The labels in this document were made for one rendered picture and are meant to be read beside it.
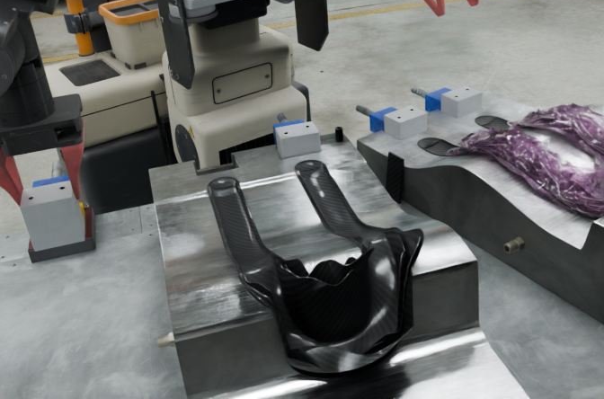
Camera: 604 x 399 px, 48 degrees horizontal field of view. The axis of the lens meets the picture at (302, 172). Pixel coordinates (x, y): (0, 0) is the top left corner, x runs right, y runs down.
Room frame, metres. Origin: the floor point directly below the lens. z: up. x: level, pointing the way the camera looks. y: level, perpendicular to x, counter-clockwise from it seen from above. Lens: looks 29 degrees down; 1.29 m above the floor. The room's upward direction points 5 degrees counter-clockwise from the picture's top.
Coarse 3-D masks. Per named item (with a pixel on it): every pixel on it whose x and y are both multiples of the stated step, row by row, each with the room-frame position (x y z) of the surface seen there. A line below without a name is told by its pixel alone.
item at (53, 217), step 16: (64, 176) 0.66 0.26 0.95; (32, 192) 0.61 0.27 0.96; (48, 192) 0.60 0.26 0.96; (64, 192) 0.60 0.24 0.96; (32, 208) 0.58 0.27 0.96; (48, 208) 0.59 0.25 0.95; (64, 208) 0.59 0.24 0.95; (80, 208) 0.62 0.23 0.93; (32, 224) 0.58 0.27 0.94; (48, 224) 0.58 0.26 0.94; (64, 224) 0.59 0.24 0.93; (80, 224) 0.59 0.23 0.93; (32, 240) 0.58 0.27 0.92; (48, 240) 0.58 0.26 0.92; (64, 240) 0.59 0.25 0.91; (80, 240) 0.59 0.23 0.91
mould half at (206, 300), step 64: (192, 192) 0.70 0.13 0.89; (256, 192) 0.69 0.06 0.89; (384, 192) 0.67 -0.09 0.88; (192, 256) 0.58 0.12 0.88; (320, 256) 0.49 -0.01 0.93; (448, 256) 0.47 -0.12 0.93; (192, 320) 0.42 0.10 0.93; (256, 320) 0.42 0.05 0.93; (448, 320) 0.45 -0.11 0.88; (192, 384) 0.40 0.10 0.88; (256, 384) 0.41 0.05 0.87; (320, 384) 0.41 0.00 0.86; (384, 384) 0.41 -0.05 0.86; (448, 384) 0.40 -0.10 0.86; (512, 384) 0.39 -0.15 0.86
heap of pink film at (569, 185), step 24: (528, 120) 0.79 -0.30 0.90; (552, 120) 0.77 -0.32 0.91; (576, 120) 0.74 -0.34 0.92; (600, 120) 0.75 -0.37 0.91; (480, 144) 0.72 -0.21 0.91; (504, 144) 0.69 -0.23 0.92; (528, 144) 0.68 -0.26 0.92; (576, 144) 0.72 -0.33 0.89; (600, 144) 0.71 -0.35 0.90; (528, 168) 0.66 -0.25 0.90; (552, 168) 0.65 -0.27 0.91; (576, 168) 0.66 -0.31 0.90; (600, 168) 0.66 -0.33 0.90; (552, 192) 0.63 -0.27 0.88; (576, 192) 0.63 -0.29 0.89; (600, 192) 0.61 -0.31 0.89; (600, 216) 0.60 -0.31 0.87
